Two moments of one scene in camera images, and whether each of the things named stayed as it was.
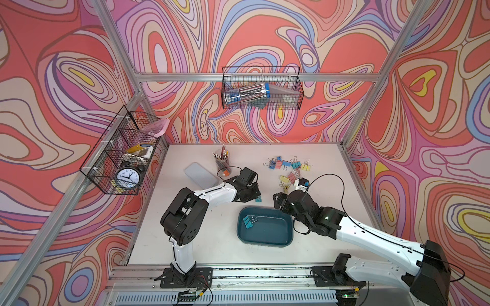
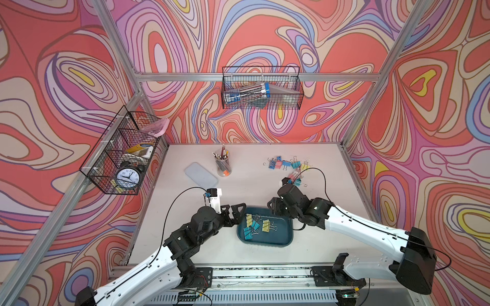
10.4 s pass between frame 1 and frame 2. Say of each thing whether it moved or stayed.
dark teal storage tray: stayed
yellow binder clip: moved
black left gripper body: moved
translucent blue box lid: stayed
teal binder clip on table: stayed
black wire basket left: stayed
